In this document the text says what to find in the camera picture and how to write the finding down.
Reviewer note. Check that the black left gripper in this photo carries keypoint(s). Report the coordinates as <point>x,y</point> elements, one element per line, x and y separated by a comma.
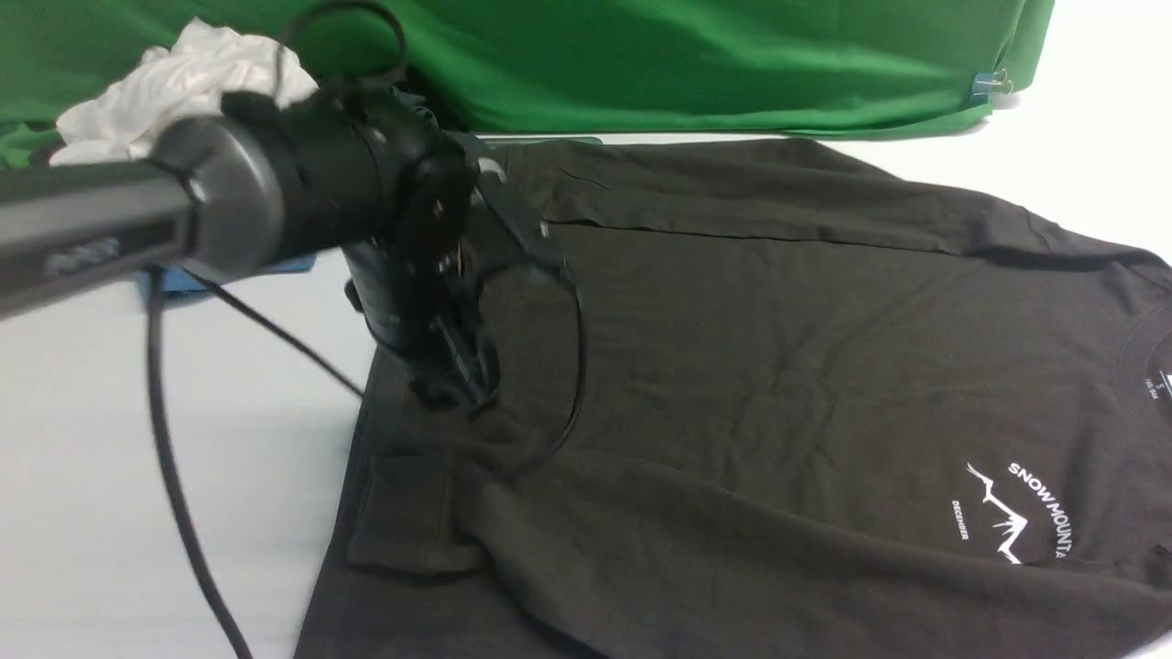
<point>400,282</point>

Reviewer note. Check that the dark gray long-sleeved shirt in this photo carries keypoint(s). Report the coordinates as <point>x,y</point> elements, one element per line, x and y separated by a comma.
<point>830,414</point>

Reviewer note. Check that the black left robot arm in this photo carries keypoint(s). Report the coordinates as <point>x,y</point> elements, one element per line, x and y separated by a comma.
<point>228,196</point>

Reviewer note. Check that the green backdrop cloth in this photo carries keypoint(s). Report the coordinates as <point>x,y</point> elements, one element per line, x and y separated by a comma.
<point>839,69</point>

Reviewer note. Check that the white crumpled garment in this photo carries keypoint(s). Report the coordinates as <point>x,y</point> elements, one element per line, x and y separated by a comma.
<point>189,79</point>

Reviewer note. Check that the blue binder clip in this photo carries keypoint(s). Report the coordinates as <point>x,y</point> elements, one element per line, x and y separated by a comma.
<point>989,84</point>

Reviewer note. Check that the silver table cable hatch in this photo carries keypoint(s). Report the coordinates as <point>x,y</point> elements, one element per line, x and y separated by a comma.
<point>500,141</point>

